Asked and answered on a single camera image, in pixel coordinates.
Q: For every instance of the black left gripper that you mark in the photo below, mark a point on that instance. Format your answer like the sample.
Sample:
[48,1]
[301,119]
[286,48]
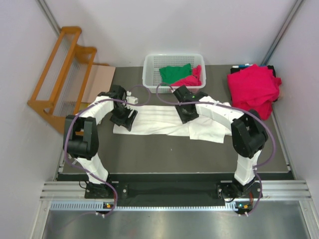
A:
[127,119]

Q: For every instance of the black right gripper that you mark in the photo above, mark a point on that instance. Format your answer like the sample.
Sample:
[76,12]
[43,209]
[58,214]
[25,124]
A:
[184,119]

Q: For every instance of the white t-shirt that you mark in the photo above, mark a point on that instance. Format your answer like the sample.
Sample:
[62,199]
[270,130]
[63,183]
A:
[165,120]

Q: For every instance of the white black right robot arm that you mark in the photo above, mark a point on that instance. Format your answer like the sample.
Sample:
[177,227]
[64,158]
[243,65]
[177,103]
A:
[248,135]

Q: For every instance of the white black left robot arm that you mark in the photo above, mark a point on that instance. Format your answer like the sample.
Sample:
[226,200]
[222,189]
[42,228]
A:
[81,139]

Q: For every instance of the black folded shirt under stack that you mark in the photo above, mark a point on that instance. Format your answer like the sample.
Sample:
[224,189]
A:
[237,68]

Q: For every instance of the stack of folded pink shirts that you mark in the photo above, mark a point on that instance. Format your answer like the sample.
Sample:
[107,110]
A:
[254,88]

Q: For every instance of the pink t-shirt in basket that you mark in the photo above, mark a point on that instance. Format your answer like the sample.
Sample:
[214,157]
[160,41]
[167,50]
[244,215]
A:
[192,80]

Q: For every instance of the green t-shirt in basket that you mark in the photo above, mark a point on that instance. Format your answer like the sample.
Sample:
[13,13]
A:
[172,74]

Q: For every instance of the brown cardboard sheet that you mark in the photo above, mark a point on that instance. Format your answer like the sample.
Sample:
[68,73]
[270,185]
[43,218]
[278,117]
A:
[100,80]

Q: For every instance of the white plastic laundry basket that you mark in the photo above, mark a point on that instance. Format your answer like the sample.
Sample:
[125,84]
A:
[153,62]

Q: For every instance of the orange wooden rack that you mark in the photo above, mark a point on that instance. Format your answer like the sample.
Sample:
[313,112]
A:
[61,86]

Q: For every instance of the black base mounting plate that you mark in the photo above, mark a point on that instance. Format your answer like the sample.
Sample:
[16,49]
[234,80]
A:
[170,189]

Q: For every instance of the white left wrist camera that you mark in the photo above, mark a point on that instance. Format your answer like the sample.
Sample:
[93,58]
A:
[131,99]

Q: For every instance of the aluminium frame rail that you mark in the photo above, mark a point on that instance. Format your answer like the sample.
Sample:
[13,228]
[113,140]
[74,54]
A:
[69,196]

